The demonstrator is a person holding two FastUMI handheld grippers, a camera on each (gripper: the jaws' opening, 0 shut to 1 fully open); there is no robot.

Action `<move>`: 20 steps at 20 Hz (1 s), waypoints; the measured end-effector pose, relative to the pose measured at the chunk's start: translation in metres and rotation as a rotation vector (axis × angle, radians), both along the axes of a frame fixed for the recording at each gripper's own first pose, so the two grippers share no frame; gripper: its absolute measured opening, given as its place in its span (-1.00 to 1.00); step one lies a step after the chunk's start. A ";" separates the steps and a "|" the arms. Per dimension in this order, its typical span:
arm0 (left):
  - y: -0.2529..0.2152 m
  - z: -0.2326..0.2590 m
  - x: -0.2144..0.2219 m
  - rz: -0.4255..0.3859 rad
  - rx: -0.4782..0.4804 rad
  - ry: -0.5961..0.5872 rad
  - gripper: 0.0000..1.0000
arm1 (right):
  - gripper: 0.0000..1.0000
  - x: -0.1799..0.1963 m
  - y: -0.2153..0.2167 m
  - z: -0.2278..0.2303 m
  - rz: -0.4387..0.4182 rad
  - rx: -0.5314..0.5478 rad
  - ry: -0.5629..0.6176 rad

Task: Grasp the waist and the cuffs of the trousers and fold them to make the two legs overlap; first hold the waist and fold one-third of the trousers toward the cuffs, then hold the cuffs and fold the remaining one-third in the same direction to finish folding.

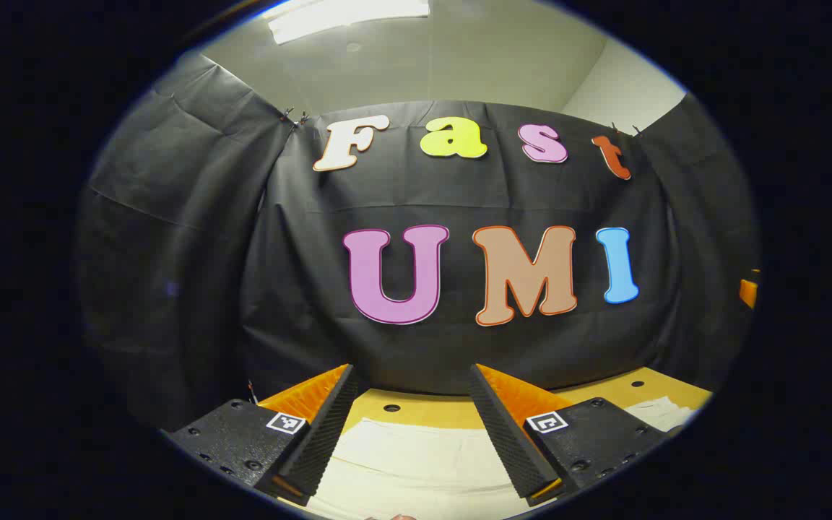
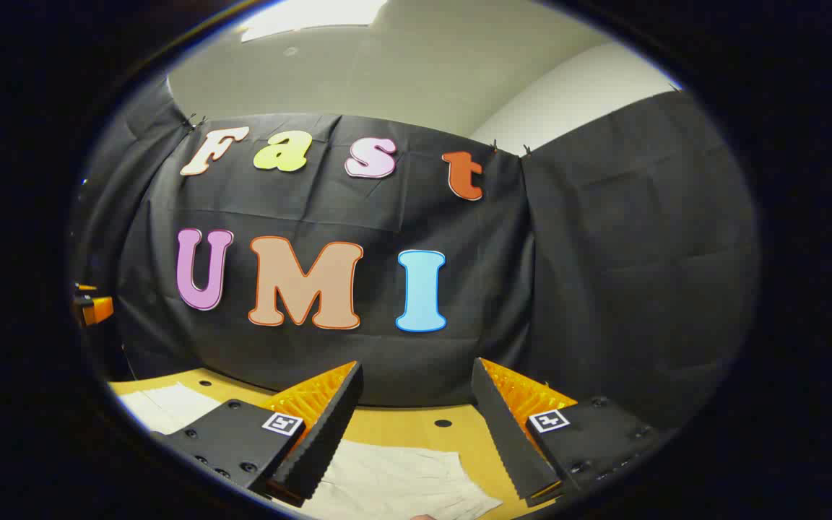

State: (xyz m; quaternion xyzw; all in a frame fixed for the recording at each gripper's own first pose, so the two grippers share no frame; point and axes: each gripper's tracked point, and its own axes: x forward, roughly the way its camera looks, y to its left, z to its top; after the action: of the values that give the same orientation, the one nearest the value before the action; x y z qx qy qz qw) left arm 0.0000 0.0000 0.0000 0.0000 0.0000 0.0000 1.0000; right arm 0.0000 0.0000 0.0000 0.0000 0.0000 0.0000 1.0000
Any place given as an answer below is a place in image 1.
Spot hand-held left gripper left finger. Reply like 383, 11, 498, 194
167, 363, 360, 506

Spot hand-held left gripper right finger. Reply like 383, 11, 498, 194
468, 363, 677, 506

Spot cream white jeans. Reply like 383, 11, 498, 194
308, 396, 698, 520

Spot black backdrop cloth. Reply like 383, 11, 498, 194
77, 51, 760, 434

